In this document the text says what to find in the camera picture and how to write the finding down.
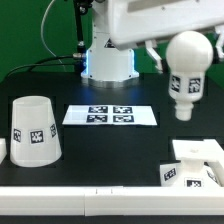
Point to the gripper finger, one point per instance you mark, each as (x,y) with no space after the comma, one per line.
(219,46)

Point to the white right rail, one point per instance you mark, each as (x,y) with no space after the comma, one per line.
(218,166)

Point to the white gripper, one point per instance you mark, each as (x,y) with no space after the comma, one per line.
(133,22)

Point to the white lamp shade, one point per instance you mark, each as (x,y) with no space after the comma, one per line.
(34,136)

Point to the white lamp bulb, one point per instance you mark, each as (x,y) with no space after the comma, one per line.
(189,55)

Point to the white marker sheet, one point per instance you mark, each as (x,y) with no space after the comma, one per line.
(109,115)

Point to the white left rail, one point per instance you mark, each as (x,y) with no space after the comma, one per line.
(3,150)

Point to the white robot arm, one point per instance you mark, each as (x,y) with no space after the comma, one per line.
(106,64)

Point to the white lamp base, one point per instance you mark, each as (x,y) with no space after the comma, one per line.
(192,167)

